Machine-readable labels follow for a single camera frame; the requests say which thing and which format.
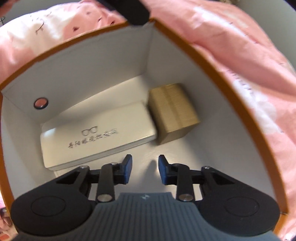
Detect pink patterned duvet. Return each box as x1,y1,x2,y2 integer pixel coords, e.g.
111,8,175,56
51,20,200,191
1,1,295,240

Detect orange cardboard storage box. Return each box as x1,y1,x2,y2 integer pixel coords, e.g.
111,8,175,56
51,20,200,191
1,20,287,240

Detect gold cardboard box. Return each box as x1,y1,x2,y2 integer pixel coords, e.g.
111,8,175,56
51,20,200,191
147,83,200,145

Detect white glasses case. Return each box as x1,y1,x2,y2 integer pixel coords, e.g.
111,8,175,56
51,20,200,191
40,101,157,171

